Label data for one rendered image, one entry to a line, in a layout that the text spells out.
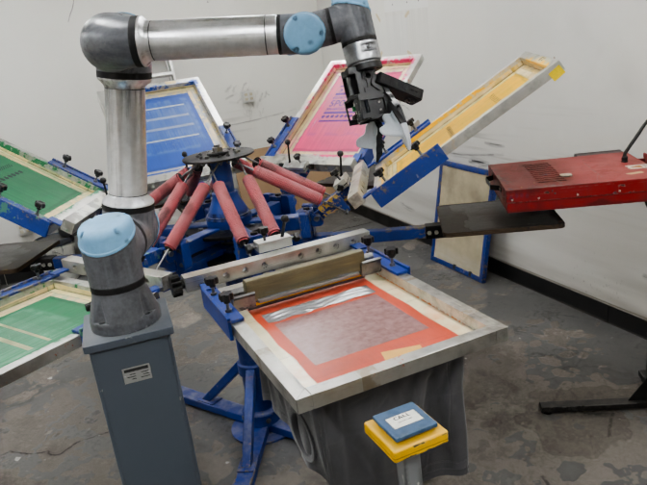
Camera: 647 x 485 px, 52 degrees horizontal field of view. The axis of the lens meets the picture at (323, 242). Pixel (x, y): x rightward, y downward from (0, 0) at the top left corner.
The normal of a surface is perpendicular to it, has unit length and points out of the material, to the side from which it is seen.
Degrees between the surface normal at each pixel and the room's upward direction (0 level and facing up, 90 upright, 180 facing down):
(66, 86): 90
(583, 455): 0
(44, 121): 90
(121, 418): 90
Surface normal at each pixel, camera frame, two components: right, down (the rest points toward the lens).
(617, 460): -0.12, -0.94
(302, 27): -0.01, 0.32
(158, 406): 0.31, 0.26
